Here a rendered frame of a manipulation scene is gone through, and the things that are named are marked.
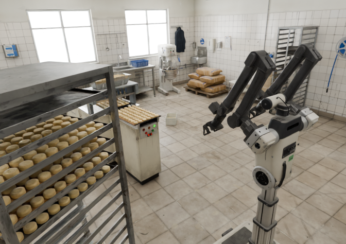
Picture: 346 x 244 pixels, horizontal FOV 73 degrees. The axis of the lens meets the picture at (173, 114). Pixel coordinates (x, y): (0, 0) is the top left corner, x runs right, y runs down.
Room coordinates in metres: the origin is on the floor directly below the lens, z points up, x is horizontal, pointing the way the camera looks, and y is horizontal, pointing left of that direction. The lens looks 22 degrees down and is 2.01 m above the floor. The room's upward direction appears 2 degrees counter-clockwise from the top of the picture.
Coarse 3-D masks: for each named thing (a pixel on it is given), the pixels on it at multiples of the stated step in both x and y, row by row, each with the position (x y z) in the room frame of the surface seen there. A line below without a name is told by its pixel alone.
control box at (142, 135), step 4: (152, 124) 2.65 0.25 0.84; (156, 124) 2.68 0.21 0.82; (140, 128) 2.54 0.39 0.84; (144, 128) 2.56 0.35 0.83; (152, 128) 2.64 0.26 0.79; (156, 128) 2.68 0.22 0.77; (140, 132) 2.54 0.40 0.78; (144, 132) 2.56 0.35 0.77; (148, 132) 2.60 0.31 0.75; (152, 132) 2.64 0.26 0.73; (156, 132) 2.67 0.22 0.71; (140, 136) 2.55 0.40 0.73; (144, 136) 2.56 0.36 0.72
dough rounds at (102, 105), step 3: (120, 99) 3.44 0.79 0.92; (102, 102) 3.32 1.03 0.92; (108, 102) 3.31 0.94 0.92; (117, 102) 3.34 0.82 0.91; (120, 102) 3.28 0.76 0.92; (123, 102) 3.34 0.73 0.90; (126, 102) 3.27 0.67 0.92; (96, 105) 3.27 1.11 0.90; (99, 105) 3.22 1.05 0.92; (102, 105) 3.20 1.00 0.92; (105, 105) 3.22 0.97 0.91; (108, 105) 3.19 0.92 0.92; (117, 105) 3.21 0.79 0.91; (120, 105) 3.18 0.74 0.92; (123, 105) 3.21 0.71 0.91; (102, 108) 3.12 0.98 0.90
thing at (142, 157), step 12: (120, 120) 2.80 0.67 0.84; (132, 132) 2.58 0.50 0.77; (132, 144) 2.61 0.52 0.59; (144, 144) 2.59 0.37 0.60; (156, 144) 2.70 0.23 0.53; (132, 156) 2.63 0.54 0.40; (144, 156) 2.58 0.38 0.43; (156, 156) 2.69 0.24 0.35; (132, 168) 2.66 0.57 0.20; (144, 168) 2.56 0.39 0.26; (156, 168) 2.69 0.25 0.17; (144, 180) 2.59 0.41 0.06
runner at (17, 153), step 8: (96, 112) 1.08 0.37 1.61; (104, 112) 1.12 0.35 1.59; (80, 120) 0.99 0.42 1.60; (88, 120) 1.03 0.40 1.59; (64, 128) 0.91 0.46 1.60; (72, 128) 0.95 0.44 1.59; (48, 136) 0.85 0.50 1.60; (56, 136) 0.87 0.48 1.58; (32, 144) 0.79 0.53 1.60; (40, 144) 0.81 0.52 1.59; (16, 152) 0.73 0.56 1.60; (24, 152) 0.75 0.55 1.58; (0, 160) 0.68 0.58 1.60; (8, 160) 0.70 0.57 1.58
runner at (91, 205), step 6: (114, 186) 1.12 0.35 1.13; (108, 192) 1.07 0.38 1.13; (96, 198) 1.00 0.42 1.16; (90, 204) 0.95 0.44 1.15; (84, 210) 0.92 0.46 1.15; (78, 216) 0.89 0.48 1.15; (72, 222) 0.85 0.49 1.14; (66, 228) 0.82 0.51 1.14; (60, 234) 0.79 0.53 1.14; (48, 240) 0.75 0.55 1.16; (54, 240) 0.76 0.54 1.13
